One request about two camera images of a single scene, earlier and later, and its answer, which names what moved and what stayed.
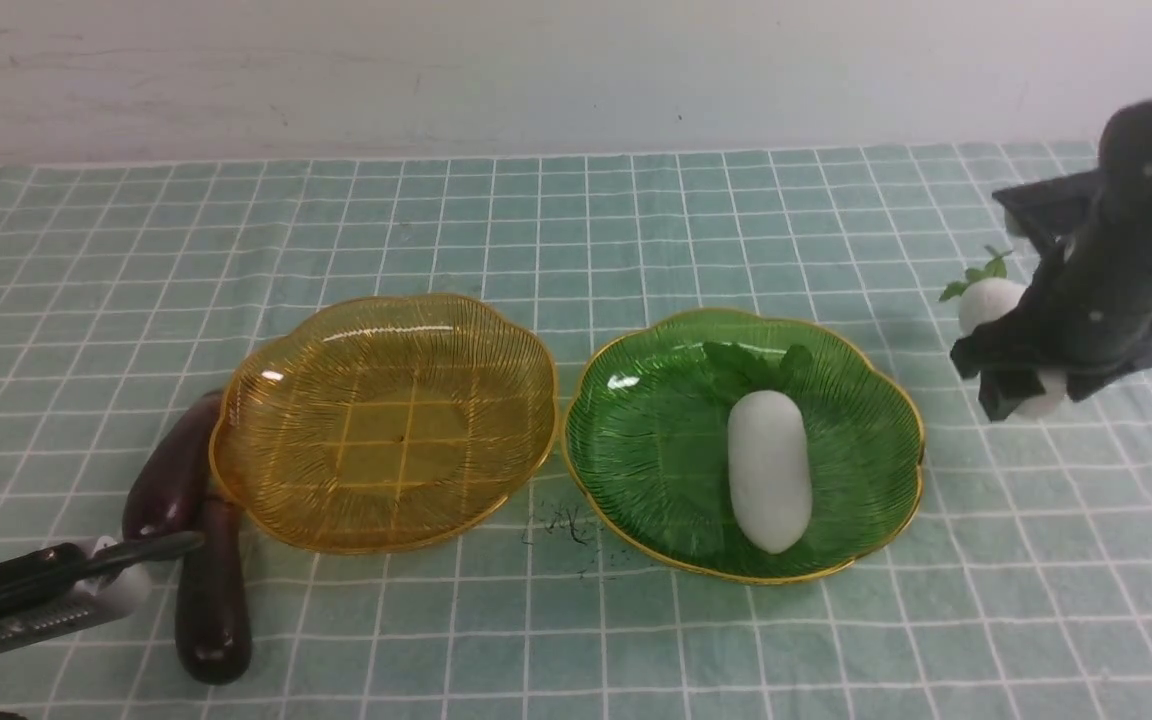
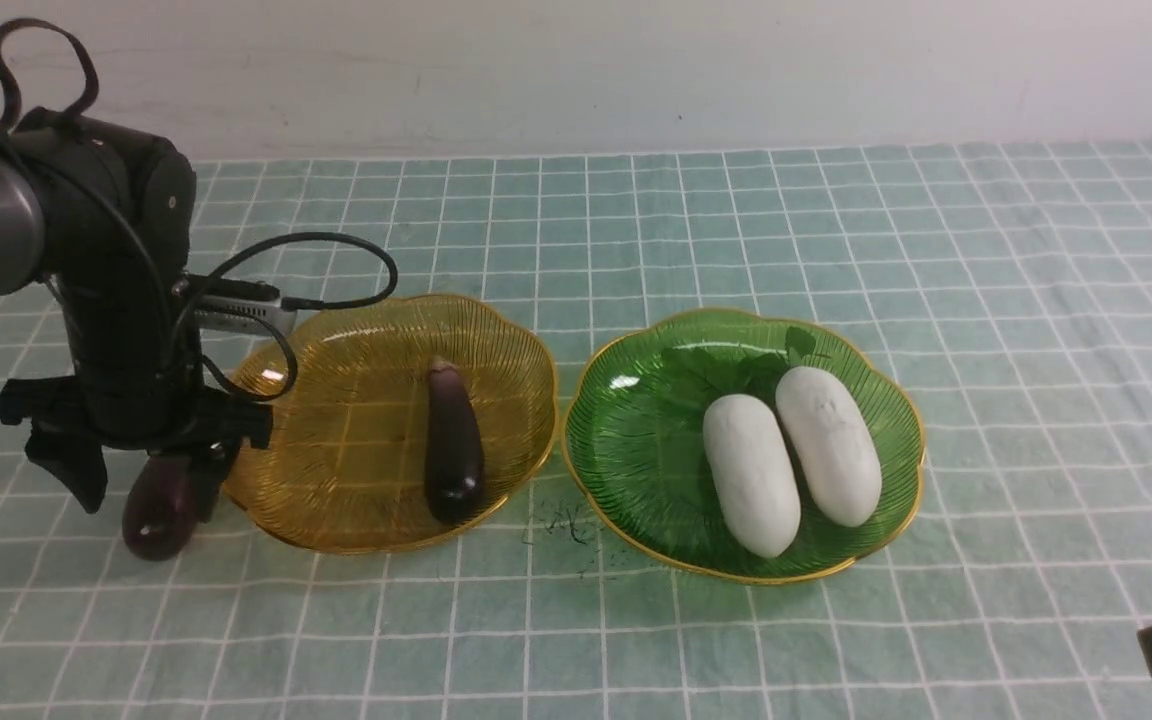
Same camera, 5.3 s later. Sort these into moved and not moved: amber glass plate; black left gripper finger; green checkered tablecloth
Moved: black left gripper finger
Not moved: amber glass plate; green checkered tablecloth
